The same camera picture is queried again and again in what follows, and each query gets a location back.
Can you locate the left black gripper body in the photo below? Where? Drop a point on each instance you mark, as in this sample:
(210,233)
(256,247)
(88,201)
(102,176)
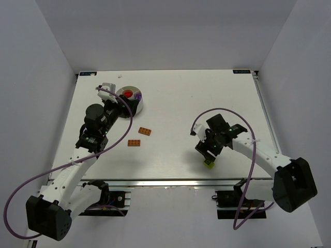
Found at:
(130,105)

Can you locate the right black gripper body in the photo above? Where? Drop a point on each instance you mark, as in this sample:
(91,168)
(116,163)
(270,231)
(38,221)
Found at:
(204,151)

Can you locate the red half-round lego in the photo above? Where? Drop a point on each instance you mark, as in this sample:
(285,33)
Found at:
(128,93)

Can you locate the purple butterfly lego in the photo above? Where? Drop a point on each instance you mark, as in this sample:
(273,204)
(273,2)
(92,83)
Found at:
(138,97)

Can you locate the lime lego with print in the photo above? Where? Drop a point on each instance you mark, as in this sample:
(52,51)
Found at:
(209,164)

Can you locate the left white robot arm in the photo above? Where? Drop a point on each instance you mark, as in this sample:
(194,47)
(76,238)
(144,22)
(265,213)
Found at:
(52,212)

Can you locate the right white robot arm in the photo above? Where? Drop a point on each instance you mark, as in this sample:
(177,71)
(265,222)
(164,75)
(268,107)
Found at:
(291,184)

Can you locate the white round divided container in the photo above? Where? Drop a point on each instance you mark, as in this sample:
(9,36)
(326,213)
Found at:
(134,95)

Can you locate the lower orange flat lego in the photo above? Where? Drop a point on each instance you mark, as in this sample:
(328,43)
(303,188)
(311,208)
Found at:
(134,143)

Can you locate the orange flat lego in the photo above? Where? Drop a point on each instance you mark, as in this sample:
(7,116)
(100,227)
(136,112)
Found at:
(144,131)
(134,143)

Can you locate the upper orange flat lego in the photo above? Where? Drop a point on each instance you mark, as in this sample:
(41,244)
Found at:
(144,131)

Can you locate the left blue table label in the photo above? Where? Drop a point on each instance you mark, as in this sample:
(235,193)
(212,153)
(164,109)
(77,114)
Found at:
(88,73)

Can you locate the blue table label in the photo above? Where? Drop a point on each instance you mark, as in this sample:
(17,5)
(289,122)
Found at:
(88,73)
(241,71)

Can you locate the right blue table label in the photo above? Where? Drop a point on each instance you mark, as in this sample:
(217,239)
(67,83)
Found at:
(241,71)

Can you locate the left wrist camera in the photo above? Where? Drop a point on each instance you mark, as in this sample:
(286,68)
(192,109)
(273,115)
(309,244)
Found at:
(105,92)

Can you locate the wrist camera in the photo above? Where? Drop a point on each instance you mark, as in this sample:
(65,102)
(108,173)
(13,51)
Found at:
(200,131)
(105,92)

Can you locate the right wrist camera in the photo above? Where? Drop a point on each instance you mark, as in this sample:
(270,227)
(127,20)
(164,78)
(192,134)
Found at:
(200,131)

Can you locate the aluminium table frame rail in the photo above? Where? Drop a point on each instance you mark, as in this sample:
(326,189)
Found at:
(173,183)

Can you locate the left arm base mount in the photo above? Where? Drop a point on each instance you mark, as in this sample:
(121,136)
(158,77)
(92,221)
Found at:
(111,203)

